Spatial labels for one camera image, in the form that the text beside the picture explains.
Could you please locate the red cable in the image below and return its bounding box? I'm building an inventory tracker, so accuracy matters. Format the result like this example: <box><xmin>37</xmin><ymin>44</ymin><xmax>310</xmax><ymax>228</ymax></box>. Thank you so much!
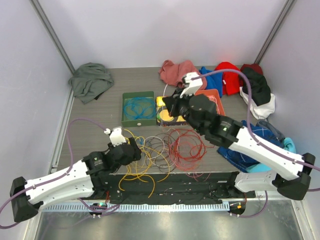
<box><xmin>167</xmin><ymin>127</ymin><xmax>208</xmax><ymax>181</ymax></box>

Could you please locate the white cable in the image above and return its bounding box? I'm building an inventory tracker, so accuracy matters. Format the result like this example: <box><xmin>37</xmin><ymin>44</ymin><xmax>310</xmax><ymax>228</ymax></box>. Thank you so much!
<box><xmin>162</xmin><ymin>83</ymin><xmax>226</xmax><ymax>161</ymax></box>

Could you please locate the grey cable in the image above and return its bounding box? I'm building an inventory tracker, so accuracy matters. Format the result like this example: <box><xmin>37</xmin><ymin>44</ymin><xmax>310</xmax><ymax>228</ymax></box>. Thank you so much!
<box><xmin>156</xmin><ymin>106</ymin><xmax>186</xmax><ymax>125</ymax></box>

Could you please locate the yellow cable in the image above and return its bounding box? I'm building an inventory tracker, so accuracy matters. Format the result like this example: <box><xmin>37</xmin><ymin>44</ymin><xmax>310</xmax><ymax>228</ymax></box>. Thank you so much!
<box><xmin>118</xmin><ymin>128</ymin><xmax>172</xmax><ymax>200</ymax></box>

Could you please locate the dark red cloth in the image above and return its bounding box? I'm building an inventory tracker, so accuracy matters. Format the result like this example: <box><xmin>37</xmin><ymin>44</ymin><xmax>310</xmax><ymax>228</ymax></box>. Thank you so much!
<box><xmin>240</xmin><ymin>63</ymin><xmax>264</xmax><ymax>75</ymax></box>

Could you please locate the green plastic tray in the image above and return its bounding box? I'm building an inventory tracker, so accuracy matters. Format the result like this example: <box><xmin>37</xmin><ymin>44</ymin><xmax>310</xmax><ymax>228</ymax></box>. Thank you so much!
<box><xmin>121</xmin><ymin>91</ymin><xmax>157</xmax><ymax>128</ymax></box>

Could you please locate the black cloth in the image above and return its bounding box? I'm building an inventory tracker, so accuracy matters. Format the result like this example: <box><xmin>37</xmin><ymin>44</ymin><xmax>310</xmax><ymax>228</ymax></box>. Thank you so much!
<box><xmin>241</xmin><ymin>67</ymin><xmax>271</xmax><ymax>106</ymax></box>

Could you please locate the dark brown cable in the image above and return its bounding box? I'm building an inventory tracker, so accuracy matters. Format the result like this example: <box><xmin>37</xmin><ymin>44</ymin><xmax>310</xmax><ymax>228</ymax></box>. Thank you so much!
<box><xmin>144</xmin><ymin>132</ymin><xmax>178</xmax><ymax>173</ymax></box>

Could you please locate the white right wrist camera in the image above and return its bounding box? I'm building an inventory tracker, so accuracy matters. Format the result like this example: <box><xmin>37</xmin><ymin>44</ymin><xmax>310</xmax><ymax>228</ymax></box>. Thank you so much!
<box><xmin>179</xmin><ymin>72</ymin><xmax>203</xmax><ymax>99</ymax></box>

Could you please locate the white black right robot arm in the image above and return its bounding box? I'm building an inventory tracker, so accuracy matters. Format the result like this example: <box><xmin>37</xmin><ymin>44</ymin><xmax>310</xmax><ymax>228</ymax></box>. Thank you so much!
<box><xmin>162</xmin><ymin>88</ymin><xmax>316</xmax><ymax>201</ymax></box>

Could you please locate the white cloth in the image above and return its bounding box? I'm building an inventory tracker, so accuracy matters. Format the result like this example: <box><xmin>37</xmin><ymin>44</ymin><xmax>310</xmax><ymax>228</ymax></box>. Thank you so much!
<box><xmin>250</xmin><ymin>93</ymin><xmax>276</xmax><ymax>120</ymax></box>

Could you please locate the pink cloth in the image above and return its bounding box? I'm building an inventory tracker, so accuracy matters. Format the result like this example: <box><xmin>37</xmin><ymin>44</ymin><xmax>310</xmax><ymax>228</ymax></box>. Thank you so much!
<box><xmin>158</xmin><ymin>60</ymin><xmax>200</xmax><ymax>87</ymax></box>

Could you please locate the blue cable in green tray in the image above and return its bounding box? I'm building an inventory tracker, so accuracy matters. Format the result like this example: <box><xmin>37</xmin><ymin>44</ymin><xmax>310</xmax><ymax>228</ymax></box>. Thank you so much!
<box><xmin>124</xmin><ymin>96</ymin><xmax>156</xmax><ymax>120</ymax></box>

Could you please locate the grey denim cloth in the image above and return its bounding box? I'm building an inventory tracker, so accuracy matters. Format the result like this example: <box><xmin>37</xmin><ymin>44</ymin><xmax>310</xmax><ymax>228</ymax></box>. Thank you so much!
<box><xmin>256</xmin><ymin>120</ymin><xmax>286</xmax><ymax>142</ymax></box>

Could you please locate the orange plastic tray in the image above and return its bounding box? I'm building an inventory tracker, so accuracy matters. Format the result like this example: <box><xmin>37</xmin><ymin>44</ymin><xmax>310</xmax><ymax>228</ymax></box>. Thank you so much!
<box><xmin>195</xmin><ymin>89</ymin><xmax>225</xmax><ymax>116</ymax></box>

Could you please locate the light blue cloth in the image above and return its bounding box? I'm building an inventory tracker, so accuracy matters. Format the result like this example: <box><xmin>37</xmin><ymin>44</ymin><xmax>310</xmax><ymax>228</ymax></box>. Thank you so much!
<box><xmin>245</xmin><ymin>137</ymin><xmax>297</xmax><ymax>173</ymax></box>

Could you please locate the grey green cloth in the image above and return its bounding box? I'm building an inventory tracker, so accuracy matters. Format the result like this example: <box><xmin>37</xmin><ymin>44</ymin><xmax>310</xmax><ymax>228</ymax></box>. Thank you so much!
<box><xmin>68</xmin><ymin>62</ymin><xmax>115</xmax><ymax>105</ymax></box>

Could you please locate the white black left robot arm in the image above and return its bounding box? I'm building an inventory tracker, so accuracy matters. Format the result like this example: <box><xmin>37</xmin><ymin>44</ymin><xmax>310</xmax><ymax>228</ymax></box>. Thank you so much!
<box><xmin>9</xmin><ymin>137</ymin><xmax>142</xmax><ymax>223</ymax></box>

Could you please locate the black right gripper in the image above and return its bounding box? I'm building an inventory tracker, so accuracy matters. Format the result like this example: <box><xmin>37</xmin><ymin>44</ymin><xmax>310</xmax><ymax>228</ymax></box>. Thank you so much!
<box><xmin>163</xmin><ymin>87</ymin><xmax>203</xmax><ymax>134</ymax></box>

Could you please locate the blue plaid cloth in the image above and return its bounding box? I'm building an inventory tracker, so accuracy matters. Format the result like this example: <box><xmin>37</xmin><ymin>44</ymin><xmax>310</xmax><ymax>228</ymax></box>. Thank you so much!
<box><xmin>217</xmin><ymin>123</ymin><xmax>284</xmax><ymax>173</ymax></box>

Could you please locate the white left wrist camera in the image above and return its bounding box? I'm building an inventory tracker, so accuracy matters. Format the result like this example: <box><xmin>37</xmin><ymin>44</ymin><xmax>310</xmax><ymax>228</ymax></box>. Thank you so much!
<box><xmin>104</xmin><ymin>126</ymin><xmax>127</xmax><ymax>147</ymax></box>

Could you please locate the yellow metal tin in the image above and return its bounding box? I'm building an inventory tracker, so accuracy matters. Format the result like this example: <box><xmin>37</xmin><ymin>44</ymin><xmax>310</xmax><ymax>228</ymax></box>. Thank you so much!
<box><xmin>155</xmin><ymin>96</ymin><xmax>188</xmax><ymax>127</ymax></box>

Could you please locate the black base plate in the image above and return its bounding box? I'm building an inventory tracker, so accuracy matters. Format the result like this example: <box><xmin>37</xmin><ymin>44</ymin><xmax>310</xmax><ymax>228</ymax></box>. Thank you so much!
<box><xmin>88</xmin><ymin>172</ymin><xmax>256</xmax><ymax>205</ymax></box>

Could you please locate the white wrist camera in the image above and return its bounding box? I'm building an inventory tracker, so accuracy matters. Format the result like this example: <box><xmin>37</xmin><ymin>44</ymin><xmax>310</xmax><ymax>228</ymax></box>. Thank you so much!
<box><xmin>179</xmin><ymin>72</ymin><xmax>203</xmax><ymax>99</ymax></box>
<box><xmin>104</xmin><ymin>126</ymin><xmax>127</xmax><ymax>147</ymax></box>

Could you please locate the white slotted cable duct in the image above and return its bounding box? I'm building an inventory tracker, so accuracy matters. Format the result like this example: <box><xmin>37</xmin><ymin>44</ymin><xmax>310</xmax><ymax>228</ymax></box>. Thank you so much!
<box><xmin>42</xmin><ymin>201</ymin><xmax>230</xmax><ymax>213</ymax></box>

